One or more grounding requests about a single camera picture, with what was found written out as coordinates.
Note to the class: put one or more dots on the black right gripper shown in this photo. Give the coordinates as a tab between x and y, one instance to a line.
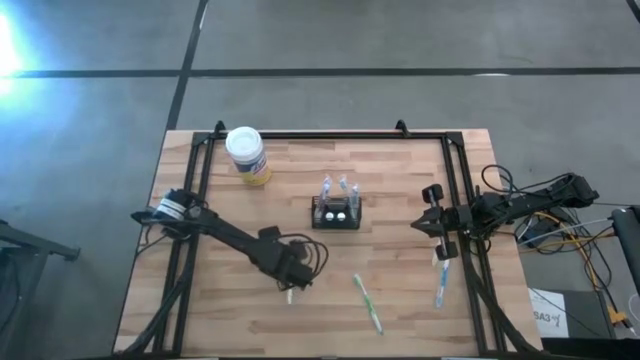
457	220

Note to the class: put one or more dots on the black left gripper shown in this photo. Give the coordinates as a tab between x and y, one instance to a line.
292	265

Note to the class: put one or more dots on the blue white toothbrush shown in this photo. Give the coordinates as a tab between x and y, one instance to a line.
442	285
343	182
354	195

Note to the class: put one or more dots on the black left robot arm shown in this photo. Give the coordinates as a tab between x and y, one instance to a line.
225	235

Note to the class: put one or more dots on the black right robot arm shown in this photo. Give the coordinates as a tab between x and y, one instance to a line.
525	202

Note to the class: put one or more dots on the Lysol wipes canister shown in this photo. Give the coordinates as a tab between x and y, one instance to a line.
245	145

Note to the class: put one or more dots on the white paper sheet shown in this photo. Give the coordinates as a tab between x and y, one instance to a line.
547	312

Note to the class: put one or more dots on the black tube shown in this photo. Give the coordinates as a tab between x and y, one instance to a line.
627	245

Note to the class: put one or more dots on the black metal stand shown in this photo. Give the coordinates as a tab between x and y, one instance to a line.
30	245

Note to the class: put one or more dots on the black aluminium table frame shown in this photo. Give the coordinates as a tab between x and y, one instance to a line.
325	135

